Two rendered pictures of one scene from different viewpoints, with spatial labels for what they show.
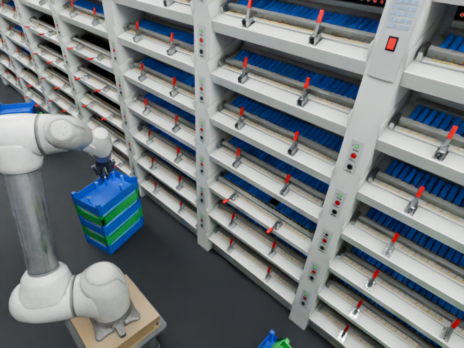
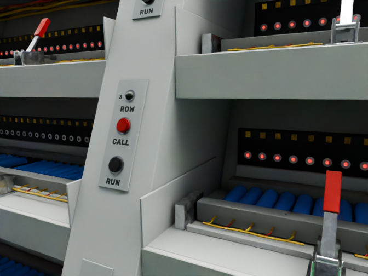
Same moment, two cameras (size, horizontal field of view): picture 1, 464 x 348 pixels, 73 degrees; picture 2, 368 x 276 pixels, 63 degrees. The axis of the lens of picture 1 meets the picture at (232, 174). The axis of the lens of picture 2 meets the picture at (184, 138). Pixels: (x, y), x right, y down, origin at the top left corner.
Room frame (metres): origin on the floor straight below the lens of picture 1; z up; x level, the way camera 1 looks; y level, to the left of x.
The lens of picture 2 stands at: (0.51, -0.37, 0.58)
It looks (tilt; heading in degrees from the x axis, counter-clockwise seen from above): 9 degrees up; 347
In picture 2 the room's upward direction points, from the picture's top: 9 degrees clockwise
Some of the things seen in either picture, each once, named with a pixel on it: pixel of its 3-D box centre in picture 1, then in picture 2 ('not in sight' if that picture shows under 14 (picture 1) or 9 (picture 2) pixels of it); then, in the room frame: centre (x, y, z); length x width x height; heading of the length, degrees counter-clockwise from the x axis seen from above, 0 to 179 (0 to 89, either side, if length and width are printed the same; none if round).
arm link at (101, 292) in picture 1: (103, 288); not in sight; (0.69, 0.47, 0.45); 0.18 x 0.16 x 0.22; 105
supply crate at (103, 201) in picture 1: (106, 189); not in sight; (1.37, 0.72, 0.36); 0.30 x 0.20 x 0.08; 154
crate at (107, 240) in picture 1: (113, 219); not in sight; (1.37, 0.72, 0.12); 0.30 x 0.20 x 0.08; 154
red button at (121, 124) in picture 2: not in sight; (124, 126); (0.84, -0.38, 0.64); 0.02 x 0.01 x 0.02; 49
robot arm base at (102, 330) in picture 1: (113, 312); not in sight; (0.67, 0.44, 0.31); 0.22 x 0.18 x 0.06; 38
